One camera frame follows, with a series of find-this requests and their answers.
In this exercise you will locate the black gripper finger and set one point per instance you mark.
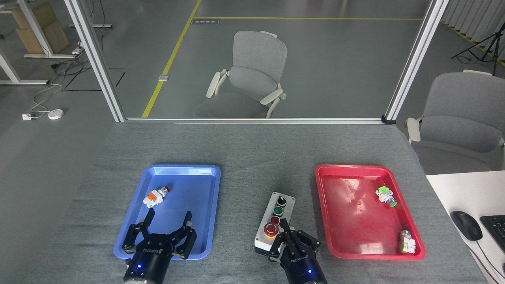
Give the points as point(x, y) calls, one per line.
point(307, 241)
point(136, 232)
point(285, 244)
point(186, 240)

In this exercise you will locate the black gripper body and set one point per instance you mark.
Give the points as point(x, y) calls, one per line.
point(302, 268)
point(152, 258)

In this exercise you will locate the grey control box with buttons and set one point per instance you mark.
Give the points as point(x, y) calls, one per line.
point(272, 213)

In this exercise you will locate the brown cardboard box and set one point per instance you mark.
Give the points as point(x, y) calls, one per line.
point(47, 31)

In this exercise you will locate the blue plastic tray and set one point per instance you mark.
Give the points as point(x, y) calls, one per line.
point(185, 189)

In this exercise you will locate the red plastic tray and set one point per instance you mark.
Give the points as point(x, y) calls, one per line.
point(355, 221)

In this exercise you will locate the white round floor device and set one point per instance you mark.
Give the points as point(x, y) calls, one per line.
point(55, 114)

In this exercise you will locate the silver floor plate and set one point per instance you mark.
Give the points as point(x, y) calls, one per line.
point(163, 77)

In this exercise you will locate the black computer mouse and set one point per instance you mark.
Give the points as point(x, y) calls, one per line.
point(466, 225)

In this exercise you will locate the white desk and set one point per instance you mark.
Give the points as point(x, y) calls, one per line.
point(465, 193)

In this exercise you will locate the grey office chair white armrests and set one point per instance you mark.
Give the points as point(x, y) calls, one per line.
point(461, 110)
point(256, 59)

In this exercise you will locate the black keyboard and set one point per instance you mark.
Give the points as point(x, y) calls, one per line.
point(495, 230)

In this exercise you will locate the white power strip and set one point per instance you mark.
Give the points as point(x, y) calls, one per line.
point(77, 50)

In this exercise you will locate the black tripod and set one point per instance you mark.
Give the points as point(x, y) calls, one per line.
point(494, 43)

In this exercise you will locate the white pleated curtain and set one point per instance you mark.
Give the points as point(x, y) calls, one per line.
point(473, 15)

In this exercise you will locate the red push button orange switch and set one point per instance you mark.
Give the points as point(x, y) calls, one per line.
point(153, 198)

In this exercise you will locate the silver green push button switch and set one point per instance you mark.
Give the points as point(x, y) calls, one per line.
point(407, 241)

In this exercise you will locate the silver aluminium rail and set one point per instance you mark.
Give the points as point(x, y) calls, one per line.
point(252, 120)

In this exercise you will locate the white wall socket plug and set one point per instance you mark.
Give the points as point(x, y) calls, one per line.
point(27, 116)

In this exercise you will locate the silver aluminium post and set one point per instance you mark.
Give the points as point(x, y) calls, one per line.
point(414, 59)
point(96, 59)

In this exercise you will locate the white desk leg frame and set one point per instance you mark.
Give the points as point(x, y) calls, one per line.
point(37, 33)
point(12, 75)

